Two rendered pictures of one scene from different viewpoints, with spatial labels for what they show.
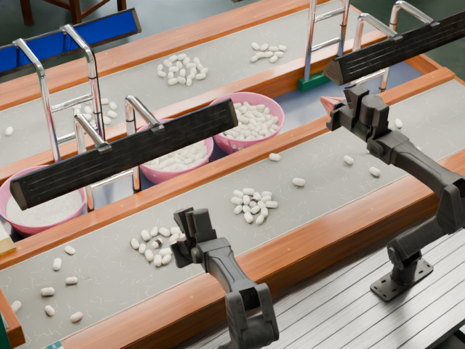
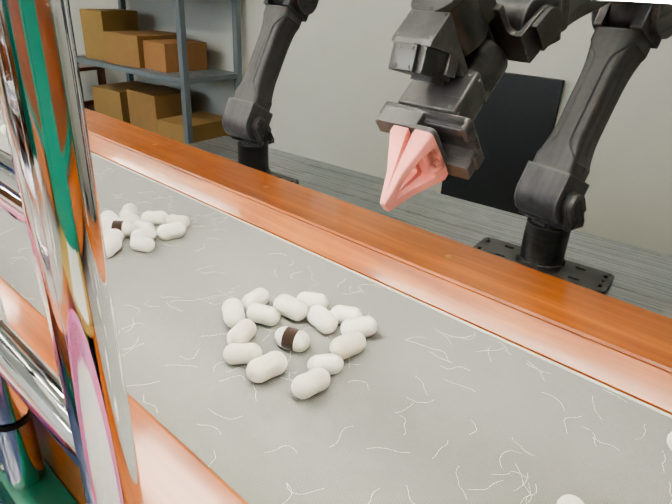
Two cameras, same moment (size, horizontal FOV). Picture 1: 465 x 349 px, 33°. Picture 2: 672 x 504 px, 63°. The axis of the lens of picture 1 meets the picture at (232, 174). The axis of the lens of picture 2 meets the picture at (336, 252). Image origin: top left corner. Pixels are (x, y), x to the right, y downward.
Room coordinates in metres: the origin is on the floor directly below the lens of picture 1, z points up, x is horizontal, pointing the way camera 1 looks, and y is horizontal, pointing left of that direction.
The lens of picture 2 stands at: (1.56, 0.61, 1.04)
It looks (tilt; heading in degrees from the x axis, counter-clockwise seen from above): 26 degrees down; 254
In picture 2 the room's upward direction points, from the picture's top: 3 degrees clockwise
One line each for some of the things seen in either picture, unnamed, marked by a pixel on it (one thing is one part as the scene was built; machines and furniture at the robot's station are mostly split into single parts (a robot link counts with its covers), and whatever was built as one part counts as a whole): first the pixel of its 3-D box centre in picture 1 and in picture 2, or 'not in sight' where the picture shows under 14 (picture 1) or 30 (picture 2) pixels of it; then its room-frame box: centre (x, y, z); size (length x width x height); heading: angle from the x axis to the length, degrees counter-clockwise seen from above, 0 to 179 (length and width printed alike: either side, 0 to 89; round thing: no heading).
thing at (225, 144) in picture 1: (244, 127); not in sight; (2.05, -0.04, 0.72); 0.27 x 0.27 x 0.10
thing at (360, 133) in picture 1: (367, 128); not in sight; (1.60, -0.35, 1.08); 0.07 x 0.06 x 0.07; 39
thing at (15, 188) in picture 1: (129, 147); not in sight; (1.51, 0.27, 1.08); 0.62 x 0.08 x 0.07; 124
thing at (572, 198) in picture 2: not in sight; (551, 204); (1.07, -0.01, 0.77); 0.09 x 0.06 x 0.06; 111
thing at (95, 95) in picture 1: (64, 106); not in sight; (1.91, 0.53, 0.90); 0.20 x 0.19 x 0.45; 124
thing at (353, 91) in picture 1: (353, 102); not in sight; (1.65, -0.32, 1.13); 0.07 x 0.06 x 0.11; 129
